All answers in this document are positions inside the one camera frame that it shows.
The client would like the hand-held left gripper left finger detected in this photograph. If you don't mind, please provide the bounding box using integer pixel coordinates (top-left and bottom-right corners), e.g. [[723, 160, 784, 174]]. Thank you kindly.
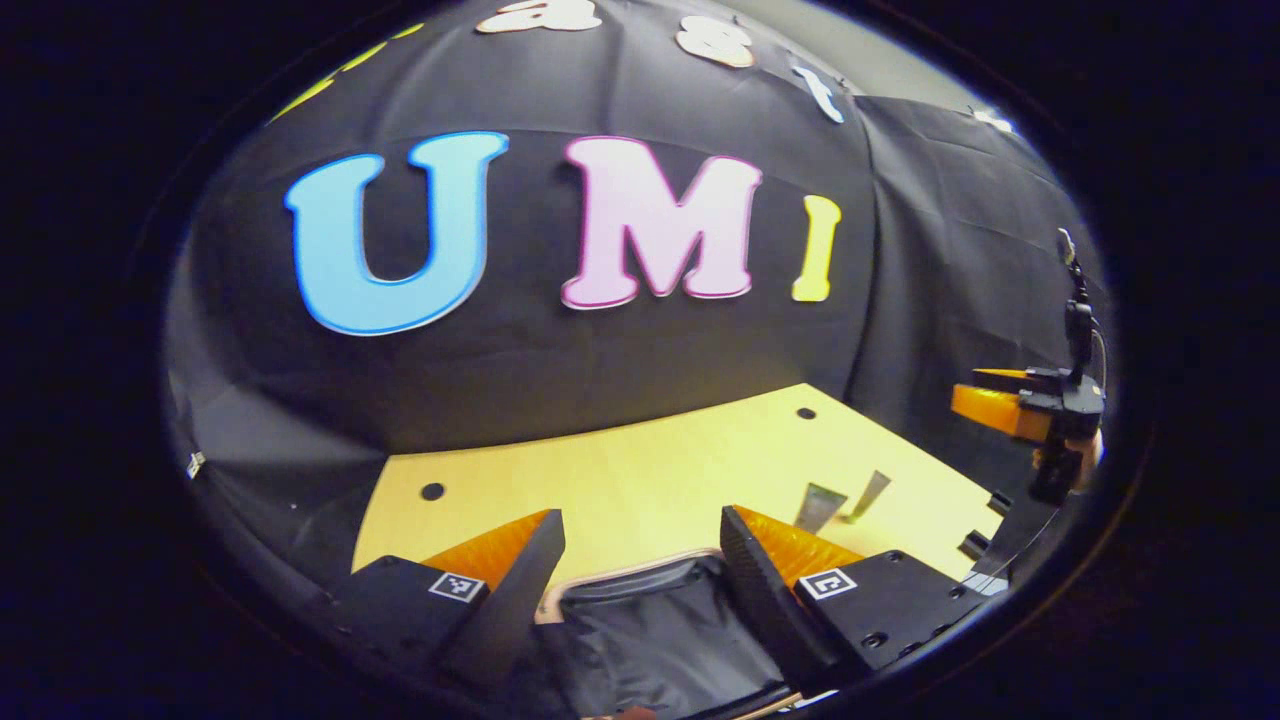
[[330, 509, 567, 701]]

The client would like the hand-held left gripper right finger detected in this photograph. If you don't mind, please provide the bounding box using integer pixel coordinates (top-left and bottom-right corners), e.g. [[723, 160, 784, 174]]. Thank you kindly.
[[719, 505, 991, 701]]

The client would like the pink suitcase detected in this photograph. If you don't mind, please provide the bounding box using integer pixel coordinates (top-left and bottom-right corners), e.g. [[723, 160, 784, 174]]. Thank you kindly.
[[535, 548, 803, 720]]

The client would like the slim grey skin care tube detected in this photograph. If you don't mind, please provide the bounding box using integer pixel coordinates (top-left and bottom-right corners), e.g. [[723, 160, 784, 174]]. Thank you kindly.
[[848, 470, 892, 524]]

